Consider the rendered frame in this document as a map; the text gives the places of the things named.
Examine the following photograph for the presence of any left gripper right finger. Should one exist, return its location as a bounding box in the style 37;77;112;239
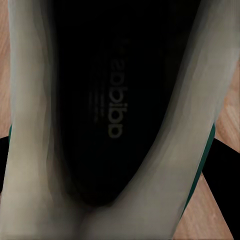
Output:
202;138;240;240

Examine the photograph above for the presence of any gym shoe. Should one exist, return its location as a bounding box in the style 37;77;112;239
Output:
0;0;240;240

